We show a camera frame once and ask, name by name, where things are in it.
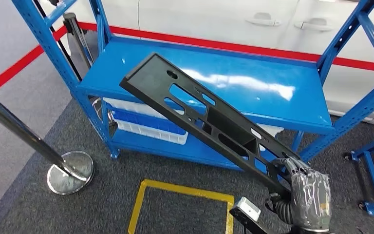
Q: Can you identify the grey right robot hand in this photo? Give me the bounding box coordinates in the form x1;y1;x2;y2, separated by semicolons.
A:
271;156;333;233

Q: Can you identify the long black plastic part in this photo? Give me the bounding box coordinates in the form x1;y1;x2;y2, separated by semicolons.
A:
119;52;300;197

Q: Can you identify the blue metal shelf rack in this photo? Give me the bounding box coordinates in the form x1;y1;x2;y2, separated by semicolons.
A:
11;0;374;172

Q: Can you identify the small blue metal rack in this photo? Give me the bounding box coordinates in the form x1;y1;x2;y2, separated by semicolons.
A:
344;129;374;217

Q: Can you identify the white car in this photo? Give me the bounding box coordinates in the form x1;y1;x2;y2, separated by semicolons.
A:
40;0;374;125

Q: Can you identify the red barrier belt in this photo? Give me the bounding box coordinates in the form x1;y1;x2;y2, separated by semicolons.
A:
0;25;68;94

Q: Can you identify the chrome stanchion post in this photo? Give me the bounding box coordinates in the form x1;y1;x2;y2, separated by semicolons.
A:
0;85;94;196

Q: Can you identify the black-topped stanchion post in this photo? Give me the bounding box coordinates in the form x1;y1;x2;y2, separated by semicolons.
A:
62;12;117;127

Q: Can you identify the thick black cable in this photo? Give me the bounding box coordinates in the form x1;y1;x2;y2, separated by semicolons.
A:
33;0;83;81

